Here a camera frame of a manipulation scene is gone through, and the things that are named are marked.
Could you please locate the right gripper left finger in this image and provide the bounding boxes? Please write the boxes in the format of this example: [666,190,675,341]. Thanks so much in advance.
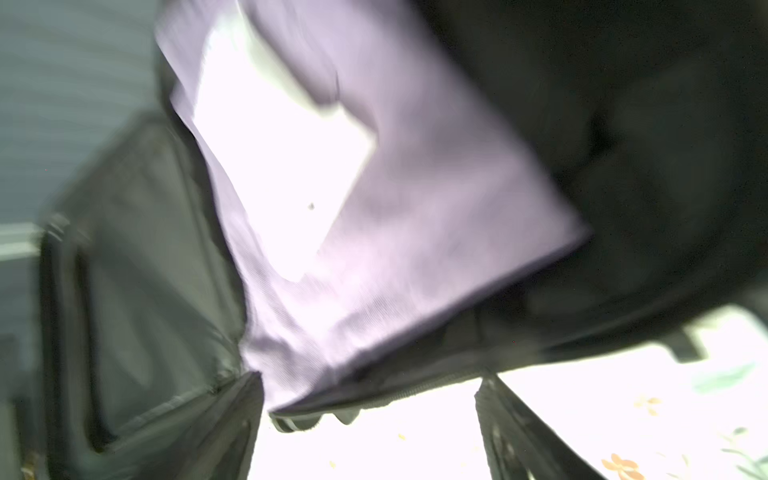
[131,372,264,479]

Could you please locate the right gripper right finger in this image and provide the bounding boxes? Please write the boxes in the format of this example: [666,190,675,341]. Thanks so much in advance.
[475,376,602,480]

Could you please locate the purple jeans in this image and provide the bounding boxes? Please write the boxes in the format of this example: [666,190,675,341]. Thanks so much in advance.
[156,1,588,411]

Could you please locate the small white packet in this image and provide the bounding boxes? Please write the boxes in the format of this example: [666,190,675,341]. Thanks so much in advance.
[192,7,377,282]

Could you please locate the floral table mat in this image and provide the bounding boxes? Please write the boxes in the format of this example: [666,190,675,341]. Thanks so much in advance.
[250,305,767,479]

